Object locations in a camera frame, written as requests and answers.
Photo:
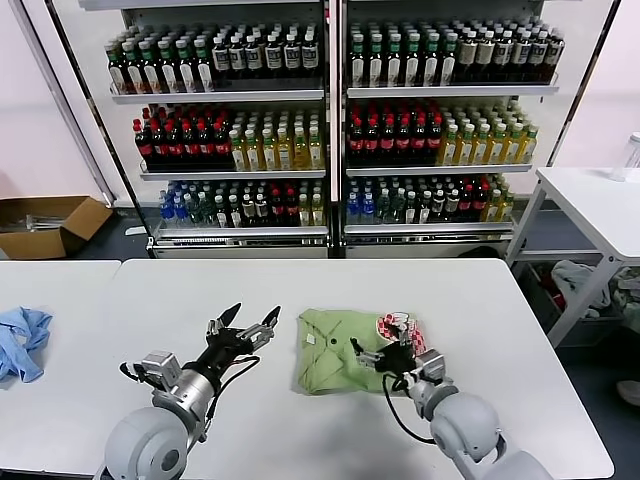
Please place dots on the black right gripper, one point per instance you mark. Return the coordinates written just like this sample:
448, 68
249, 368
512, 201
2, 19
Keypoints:
396, 359

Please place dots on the open cardboard box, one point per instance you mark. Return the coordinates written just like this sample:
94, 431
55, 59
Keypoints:
30, 245

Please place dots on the small blue drink bottle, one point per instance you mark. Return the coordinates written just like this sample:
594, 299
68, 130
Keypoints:
353, 210
368, 210
167, 211
182, 212

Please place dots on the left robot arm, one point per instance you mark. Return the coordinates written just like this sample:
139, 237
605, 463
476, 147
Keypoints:
145, 445

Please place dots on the beverage display cabinet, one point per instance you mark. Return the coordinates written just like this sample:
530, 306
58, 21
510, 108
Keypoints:
449, 91
219, 95

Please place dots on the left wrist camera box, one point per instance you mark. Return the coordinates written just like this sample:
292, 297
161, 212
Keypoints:
160, 367

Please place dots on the clear plastic jar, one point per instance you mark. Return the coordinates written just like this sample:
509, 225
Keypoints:
629, 160

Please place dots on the small dark bottle white cap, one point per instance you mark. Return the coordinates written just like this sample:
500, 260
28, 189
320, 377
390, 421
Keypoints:
234, 212
221, 212
410, 209
423, 209

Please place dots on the light green t-shirt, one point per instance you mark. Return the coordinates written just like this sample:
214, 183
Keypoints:
340, 370

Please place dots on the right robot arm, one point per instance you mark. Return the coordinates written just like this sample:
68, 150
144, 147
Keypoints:
465, 425

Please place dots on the white paper scrap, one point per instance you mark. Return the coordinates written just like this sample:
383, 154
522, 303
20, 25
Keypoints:
136, 231

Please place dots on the dark bottle black-white label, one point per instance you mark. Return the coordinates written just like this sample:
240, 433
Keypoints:
309, 54
555, 57
238, 55
538, 57
503, 57
292, 54
520, 57
254, 55
221, 56
273, 54

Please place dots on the dark bottle green cap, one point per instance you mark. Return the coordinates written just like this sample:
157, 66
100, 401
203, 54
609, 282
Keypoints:
185, 67
394, 62
150, 68
376, 62
167, 67
413, 62
133, 69
203, 66
449, 62
431, 62
358, 62
116, 70

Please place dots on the grey white cloth pile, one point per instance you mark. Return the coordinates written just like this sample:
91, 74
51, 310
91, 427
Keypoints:
575, 277

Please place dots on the pale green cloth pile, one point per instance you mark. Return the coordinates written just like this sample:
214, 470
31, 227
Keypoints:
629, 292

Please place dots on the cola bottle red cap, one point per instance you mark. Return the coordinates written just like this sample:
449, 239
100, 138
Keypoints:
356, 142
174, 145
387, 142
142, 145
435, 142
221, 145
372, 142
403, 142
159, 145
189, 145
419, 142
205, 145

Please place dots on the dark bottle beige label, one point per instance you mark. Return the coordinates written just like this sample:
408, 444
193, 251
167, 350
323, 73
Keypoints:
468, 57
485, 57

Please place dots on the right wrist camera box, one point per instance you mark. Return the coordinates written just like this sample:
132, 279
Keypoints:
431, 367

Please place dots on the white side table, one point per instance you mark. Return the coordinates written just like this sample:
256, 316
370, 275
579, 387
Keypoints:
590, 210

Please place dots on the small dark bottle white label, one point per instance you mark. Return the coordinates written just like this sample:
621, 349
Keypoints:
452, 207
247, 211
438, 207
260, 211

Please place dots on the grey storage bin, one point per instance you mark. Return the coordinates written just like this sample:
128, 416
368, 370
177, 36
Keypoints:
595, 332

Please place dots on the crumpled light blue garment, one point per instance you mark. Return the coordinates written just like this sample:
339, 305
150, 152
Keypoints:
20, 345

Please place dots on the glass cabinet door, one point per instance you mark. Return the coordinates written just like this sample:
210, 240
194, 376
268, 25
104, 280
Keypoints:
79, 100
584, 75

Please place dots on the silver metal rods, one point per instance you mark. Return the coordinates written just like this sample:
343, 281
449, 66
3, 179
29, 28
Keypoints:
41, 223

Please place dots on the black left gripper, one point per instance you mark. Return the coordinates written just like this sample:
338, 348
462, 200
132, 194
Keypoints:
225, 352

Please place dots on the white shoe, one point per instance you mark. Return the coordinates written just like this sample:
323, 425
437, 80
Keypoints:
631, 391

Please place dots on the dark red cloth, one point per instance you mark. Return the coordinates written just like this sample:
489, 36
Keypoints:
552, 290

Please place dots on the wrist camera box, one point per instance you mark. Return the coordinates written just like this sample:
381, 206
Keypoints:
160, 367
431, 367

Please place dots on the small yellow drink bottle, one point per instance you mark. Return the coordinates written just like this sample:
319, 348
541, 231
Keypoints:
493, 207
304, 211
506, 208
317, 211

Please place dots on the small cola bottle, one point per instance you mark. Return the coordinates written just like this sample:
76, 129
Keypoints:
290, 210
479, 205
465, 205
277, 210

